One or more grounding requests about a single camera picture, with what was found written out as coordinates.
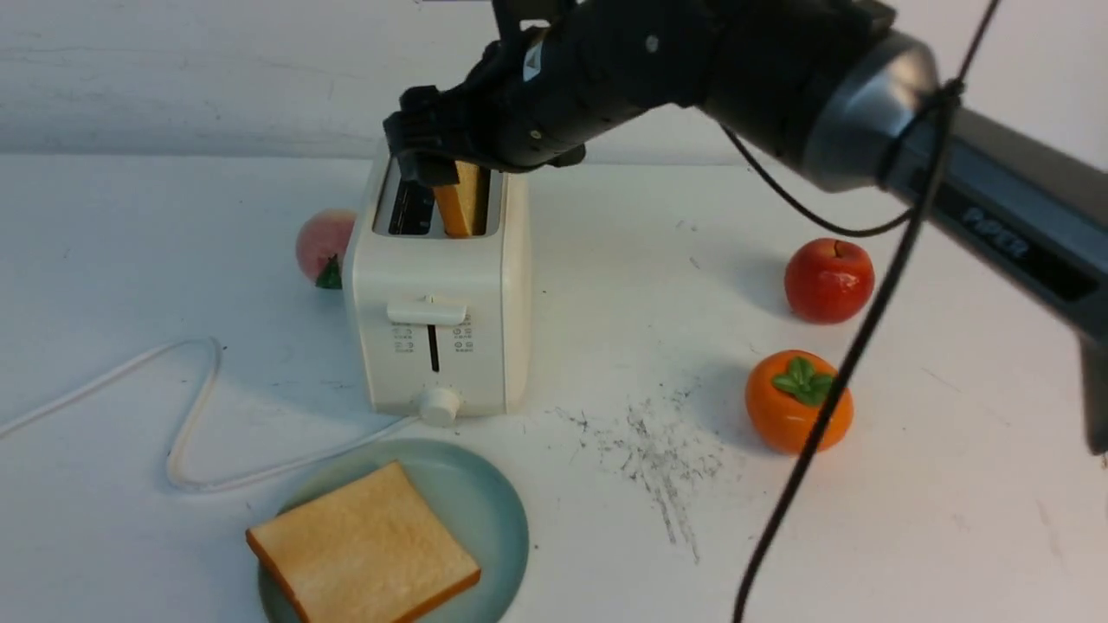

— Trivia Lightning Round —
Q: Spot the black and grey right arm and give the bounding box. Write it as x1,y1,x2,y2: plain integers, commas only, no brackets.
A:
383,1,1107,455

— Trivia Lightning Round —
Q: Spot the toast slice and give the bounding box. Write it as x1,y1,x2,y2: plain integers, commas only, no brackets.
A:
246,461,482,622
432,161,486,238

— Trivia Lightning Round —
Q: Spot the orange persimmon with green leaf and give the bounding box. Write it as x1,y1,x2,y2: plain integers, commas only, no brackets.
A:
743,350,837,456

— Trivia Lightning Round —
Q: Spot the red apple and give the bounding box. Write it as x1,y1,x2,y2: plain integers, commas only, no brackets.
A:
783,238,876,324

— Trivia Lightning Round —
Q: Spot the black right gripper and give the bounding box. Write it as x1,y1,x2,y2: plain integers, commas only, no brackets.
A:
383,1,719,188

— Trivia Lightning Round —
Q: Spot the pink peach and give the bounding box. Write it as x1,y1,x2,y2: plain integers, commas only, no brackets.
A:
294,210,358,289

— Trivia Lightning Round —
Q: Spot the light green round plate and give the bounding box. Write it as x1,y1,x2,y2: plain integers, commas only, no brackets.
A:
258,439,530,622

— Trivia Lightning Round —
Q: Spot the white two-slot toaster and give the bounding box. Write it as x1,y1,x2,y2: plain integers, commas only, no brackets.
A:
343,143,531,427

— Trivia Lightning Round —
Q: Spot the white toaster power cable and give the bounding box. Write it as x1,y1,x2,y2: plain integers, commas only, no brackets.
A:
0,337,422,494

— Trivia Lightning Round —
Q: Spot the black right camera cable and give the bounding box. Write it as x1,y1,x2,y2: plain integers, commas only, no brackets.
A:
720,0,1005,623

